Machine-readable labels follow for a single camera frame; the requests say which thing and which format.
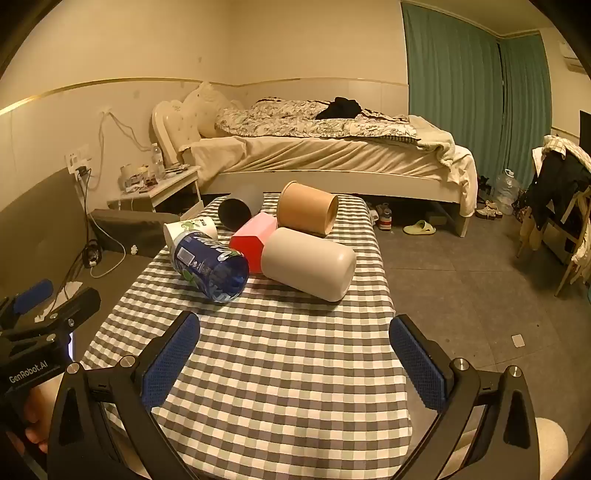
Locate black power adapter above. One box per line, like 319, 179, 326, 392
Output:
82, 241, 104, 269

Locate person's left hand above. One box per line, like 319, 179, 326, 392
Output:
22, 376, 64, 455

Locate beige blanket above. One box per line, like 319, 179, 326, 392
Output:
408, 115, 479, 217

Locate wide green curtain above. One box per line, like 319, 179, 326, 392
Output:
401, 1, 505, 184

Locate white nightstand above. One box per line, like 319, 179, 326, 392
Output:
106, 165, 204, 221

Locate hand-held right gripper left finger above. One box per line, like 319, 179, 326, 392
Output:
47, 310, 201, 480

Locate white plaid cloth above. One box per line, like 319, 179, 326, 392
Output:
542, 134, 581, 160

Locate wooden chair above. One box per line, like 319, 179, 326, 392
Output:
516, 134, 591, 297

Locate grey white checkered tablecloth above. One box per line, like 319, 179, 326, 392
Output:
83, 194, 414, 480

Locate black garment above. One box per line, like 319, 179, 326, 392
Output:
315, 96, 363, 121

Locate black cable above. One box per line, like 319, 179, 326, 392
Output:
78, 168, 127, 279

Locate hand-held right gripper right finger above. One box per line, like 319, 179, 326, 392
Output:
389, 315, 539, 480

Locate white bed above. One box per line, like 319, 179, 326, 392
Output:
151, 82, 479, 239

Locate white paper cup green print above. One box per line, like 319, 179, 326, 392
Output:
163, 216, 219, 248

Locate white air conditioner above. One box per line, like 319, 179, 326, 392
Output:
558, 39, 586, 73

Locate floral quilt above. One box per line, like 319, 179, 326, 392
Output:
214, 97, 419, 140

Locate blue transparent plastic cup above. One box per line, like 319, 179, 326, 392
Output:
170, 230, 250, 304

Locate brown cardboard cup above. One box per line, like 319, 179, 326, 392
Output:
276, 181, 340, 239

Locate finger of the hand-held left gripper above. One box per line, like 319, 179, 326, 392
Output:
9, 287, 102, 343
0, 278, 54, 330

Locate narrow green curtain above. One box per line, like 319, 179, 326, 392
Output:
498, 31, 554, 184

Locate dark jacket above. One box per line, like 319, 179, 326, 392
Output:
525, 148, 591, 228

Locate pink square cup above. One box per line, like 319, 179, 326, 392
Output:
229, 212, 279, 274

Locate large white cup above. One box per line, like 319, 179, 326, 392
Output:
260, 227, 358, 304

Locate white cable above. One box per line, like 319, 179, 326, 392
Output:
98, 109, 154, 155

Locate white wall socket panel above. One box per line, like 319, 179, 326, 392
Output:
64, 143, 91, 175

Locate dark grey cup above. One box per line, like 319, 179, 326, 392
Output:
218, 185, 265, 230

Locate cream pillow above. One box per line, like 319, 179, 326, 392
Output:
182, 82, 246, 138

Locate large clear water jug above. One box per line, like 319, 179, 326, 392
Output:
493, 168, 521, 216

